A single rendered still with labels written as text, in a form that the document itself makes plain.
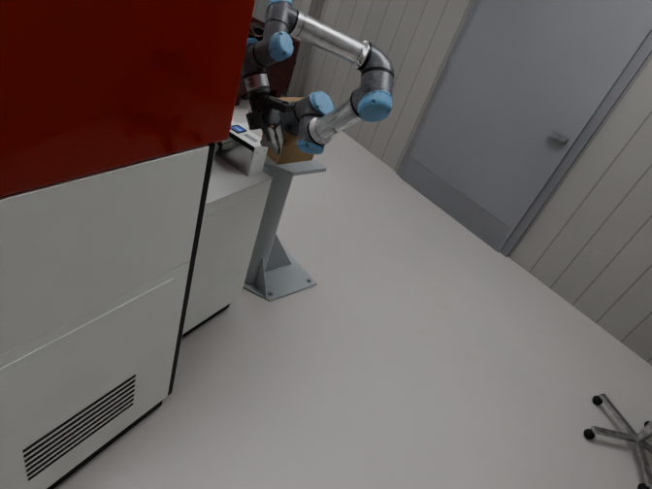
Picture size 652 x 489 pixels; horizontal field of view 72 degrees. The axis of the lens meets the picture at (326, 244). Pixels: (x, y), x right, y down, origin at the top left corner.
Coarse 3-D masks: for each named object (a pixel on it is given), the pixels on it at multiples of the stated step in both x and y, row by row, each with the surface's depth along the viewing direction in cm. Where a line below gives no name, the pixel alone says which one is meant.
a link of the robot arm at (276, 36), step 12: (276, 24) 135; (264, 36) 136; (276, 36) 132; (288, 36) 135; (252, 48) 138; (264, 48) 135; (276, 48) 133; (288, 48) 135; (264, 60) 138; (276, 60) 137
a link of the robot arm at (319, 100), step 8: (312, 96) 187; (320, 96) 188; (328, 96) 192; (296, 104) 195; (304, 104) 190; (312, 104) 186; (320, 104) 187; (328, 104) 191; (296, 112) 195; (304, 112) 189; (312, 112) 187; (320, 112) 187; (328, 112) 189
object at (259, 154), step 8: (232, 120) 195; (240, 136) 186; (248, 136) 189; (256, 136) 190; (256, 144) 185; (256, 152) 185; (264, 152) 190; (256, 160) 188; (264, 160) 193; (256, 168) 192
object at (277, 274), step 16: (272, 160) 208; (272, 176) 215; (288, 176) 217; (272, 192) 220; (272, 208) 226; (272, 224) 233; (256, 240) 237; (272, 240) 242; (256, 256) 244; (272, 256) 263; (288, 256) 287; (256, 272) 251; (272, 272) 270; (288, 272) 275; (304, 272) 279; (256, 288) 255; (272, 288) 259; (288, 288) 263; (304, 288) 268
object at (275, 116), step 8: (264, 88) 143; (248, 96) 147; (256, 96) 145; (256, 104) 146; (248, 112) 149; (256, 112) 144; (264, 112) 143; (272, 112) 146; (256, 120) 146; (272, 120) 146; (256, 128) 147
